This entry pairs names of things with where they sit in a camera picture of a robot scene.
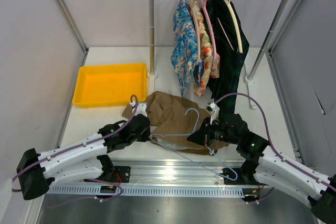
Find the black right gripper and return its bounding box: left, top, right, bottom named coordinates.
left=187, top=117, right=239, bottom=147

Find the blue wire hanger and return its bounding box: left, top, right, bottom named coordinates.
left=150, top=108, right=239, bottom=182

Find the tan brown skirt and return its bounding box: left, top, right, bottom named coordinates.
left=121, top=91, right=218, bottom=156

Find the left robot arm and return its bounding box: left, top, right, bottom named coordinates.
left=16, top=114, right=150, bottom=200

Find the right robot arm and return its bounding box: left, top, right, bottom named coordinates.
left=187, top=114, right=335, bottom=223

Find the cream wooden hanger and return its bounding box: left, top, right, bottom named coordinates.
left=223, top=0, right=243, bottom=54

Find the pink plastic hanger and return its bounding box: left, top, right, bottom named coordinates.
left=200, top=0, right=217, bottom=63

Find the beige plastic hanger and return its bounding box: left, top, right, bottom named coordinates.
left=181, top=0, right=202, bottom=65

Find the yellow plastic tray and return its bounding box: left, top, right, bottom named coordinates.
left=72, top=63, right=147, bottom=108

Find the orange floral garment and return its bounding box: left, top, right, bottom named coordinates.
left=193, top=4, right=220, bottom=97

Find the blue floral garment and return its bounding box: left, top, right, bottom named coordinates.
left=171, top=0, right=200, bottom=96

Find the dark green plaid garment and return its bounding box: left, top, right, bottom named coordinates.
left=204, top=0, right=250, bottom=120

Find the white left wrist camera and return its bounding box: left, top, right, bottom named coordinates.
left=129, top=101, right=148, bottom=117

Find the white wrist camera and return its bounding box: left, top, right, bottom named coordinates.
left=129, top=101, right=148, bottom=117
left=205, top=102, right=220, bottom=125

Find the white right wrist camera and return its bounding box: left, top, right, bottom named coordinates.
left=205, top=102, right=220, bottom=125

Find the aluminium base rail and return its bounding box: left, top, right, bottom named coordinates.
left=57, top=161, right=260, bottom=187

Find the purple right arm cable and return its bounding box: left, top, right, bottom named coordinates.
left=214, top=92, right=336, bottom=190

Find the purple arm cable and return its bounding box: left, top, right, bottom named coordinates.
left=214, top=92, right=336, bottom=190
left=12, top=94, right=139, bottom=193

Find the white slotted cable duct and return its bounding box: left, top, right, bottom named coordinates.
left=48, top=184, right=245, bottom=198

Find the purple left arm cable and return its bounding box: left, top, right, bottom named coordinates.
left=12, top=94, right=139, bottom=193

